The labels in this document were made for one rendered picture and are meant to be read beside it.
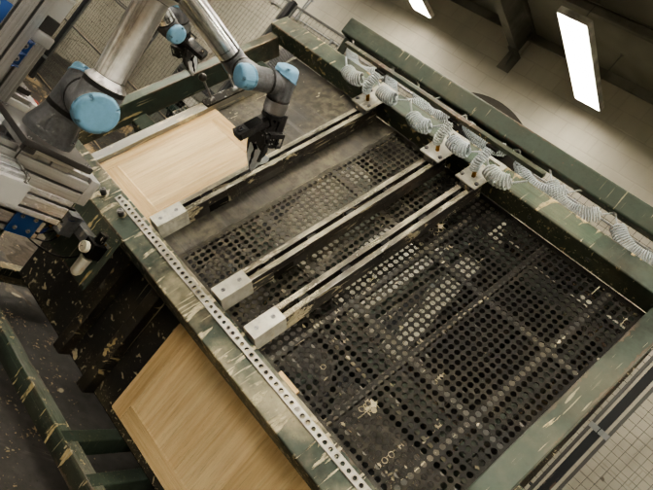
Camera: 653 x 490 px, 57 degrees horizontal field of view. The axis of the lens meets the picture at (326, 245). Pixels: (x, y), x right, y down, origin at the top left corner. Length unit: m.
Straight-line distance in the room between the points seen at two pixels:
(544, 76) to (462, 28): 1.34
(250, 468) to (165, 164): 1.23
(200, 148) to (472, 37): 6.07
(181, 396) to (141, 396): 0.19
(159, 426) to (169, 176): 0.96
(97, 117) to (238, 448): 1.16
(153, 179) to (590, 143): 5.59
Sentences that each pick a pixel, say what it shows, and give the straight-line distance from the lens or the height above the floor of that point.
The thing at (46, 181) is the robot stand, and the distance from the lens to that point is 1.90.
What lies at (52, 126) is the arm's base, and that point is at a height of 1.08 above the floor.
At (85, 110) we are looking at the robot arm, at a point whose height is 1.20.
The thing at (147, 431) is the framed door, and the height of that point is 0.32.
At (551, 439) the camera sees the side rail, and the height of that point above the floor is 1.30.
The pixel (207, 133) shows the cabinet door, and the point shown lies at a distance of 2.65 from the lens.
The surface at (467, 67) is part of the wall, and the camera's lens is 8.05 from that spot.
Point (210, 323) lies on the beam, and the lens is 1.97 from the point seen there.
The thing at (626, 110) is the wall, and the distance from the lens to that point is 7.41.
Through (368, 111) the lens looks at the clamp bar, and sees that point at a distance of 2.64.
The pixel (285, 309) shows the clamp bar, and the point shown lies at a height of 1.03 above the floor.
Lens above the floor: 1.48
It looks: 6 degrees down
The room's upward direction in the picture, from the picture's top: 40 degrees clockwise
